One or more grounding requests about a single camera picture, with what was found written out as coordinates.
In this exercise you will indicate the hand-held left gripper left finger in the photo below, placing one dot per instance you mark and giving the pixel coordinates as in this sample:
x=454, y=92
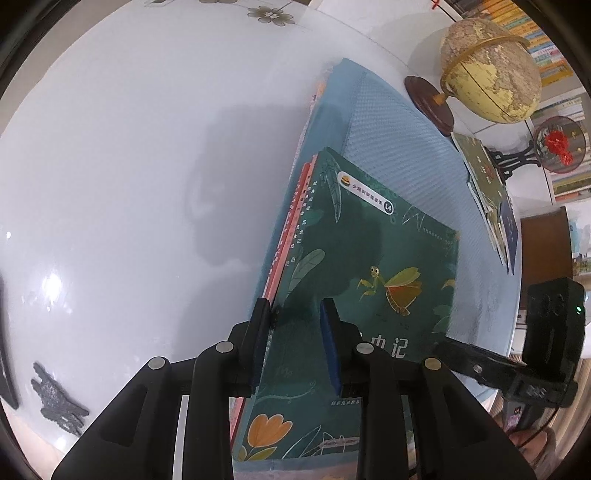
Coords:
x=258, y=350

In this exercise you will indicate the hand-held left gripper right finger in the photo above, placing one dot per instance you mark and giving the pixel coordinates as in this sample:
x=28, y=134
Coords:
x=330, y=350

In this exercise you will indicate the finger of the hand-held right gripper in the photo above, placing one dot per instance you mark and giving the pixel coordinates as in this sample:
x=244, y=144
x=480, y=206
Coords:
x=475, y=364

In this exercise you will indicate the red book with white label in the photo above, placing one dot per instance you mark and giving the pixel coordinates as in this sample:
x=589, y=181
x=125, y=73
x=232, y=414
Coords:
x=276, y=272

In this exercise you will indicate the teal leaf-print book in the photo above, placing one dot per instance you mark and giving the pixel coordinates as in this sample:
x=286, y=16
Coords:
x=406, y=249

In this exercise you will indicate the salmon red poetry book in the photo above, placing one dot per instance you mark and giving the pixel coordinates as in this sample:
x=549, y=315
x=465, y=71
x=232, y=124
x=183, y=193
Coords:
x=295, y=217

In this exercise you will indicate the olive green insect book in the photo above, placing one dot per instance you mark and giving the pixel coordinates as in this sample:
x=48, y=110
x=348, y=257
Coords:
x=482, y=161

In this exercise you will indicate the stack of pale books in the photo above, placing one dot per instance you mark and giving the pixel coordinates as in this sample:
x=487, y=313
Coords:
x=572, y=187

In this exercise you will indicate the row of thin shelf books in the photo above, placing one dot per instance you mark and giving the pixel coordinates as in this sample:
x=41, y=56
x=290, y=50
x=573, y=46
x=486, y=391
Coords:
x=561, y=108

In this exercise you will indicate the row of orange yellow books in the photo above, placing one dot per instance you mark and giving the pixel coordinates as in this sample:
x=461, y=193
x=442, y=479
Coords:
x=545, y=50

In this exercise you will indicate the person's right hand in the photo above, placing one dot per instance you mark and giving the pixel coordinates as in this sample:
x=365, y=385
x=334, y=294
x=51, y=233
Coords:
x=533, y=445

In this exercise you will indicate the brown wooden furniture panel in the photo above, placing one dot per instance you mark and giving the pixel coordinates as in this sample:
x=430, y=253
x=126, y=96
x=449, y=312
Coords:
x=545, y=249

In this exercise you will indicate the navy blue book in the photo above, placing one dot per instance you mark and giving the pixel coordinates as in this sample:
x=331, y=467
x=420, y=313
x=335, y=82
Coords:
x=510, y=230

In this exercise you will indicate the thin illustrated book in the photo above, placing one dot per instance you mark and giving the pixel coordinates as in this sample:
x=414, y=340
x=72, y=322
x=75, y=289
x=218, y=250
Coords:
x=497, y=233

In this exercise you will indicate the round ornament on black stand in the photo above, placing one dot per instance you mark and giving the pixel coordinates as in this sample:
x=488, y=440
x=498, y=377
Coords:
x=558, y=143

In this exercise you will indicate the light blue textured mat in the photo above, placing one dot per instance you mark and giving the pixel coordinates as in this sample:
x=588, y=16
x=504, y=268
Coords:
x=415, y=161

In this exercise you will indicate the antique yellow globe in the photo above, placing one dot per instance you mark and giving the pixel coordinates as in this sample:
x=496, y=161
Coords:
x=498, y=78

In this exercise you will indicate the grey flower sticker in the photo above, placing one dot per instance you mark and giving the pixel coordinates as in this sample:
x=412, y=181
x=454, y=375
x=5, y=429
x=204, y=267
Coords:
x=270, y=14

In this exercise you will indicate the grey wall sticker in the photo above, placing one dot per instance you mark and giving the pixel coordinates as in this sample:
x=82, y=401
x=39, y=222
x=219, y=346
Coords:
x=57, y=399

